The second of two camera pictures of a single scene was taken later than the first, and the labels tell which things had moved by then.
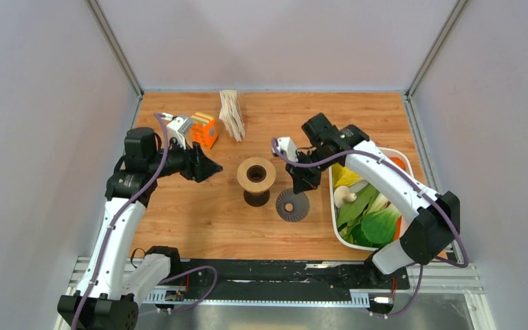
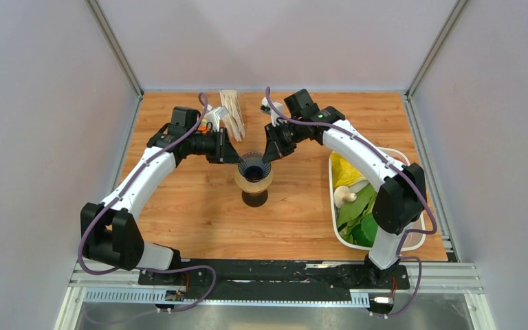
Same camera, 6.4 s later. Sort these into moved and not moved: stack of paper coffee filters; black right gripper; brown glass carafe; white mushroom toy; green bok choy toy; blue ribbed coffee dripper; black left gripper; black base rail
Moved: black right gripper; black left gripper; blue ribbed coffee dripper
Not moved: green bok choy toy; white mushroom toy; stack of paper coffee filters; brown glass carafe; black base rail
